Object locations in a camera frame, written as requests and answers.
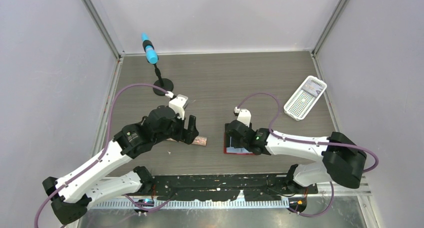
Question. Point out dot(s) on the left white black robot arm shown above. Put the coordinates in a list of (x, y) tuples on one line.
[(73, 195)]

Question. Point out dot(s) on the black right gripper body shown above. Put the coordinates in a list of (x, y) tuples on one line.
[(239, 143)]

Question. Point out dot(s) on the white perforated plastic basket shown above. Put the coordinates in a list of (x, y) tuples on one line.
[(301, 102)]

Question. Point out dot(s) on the blue microphone on black stand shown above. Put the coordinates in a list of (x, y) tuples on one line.
[(152, 57)]

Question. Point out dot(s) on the silver VIP card in basket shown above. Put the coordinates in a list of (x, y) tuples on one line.
[(313, 87)]

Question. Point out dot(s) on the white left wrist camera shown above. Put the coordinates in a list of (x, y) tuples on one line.
[(178, 104)]

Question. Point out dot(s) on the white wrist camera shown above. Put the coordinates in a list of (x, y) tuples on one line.
[(243, 115), (178, 104)]

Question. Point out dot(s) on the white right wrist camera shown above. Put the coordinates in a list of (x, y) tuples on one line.
[(243, 115)]

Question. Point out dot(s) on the red leather card holder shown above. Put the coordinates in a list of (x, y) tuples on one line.
[(231, 148)]

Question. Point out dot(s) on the glittery sequin tube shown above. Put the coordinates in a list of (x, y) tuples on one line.
[(198, 141)]

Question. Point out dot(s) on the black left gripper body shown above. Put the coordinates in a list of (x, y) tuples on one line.
[(177, 131)]

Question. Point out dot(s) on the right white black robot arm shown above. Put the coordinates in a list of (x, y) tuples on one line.
[(334, 158)]

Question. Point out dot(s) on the white slotted cable duct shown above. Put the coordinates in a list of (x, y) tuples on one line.
[(239, 203)]

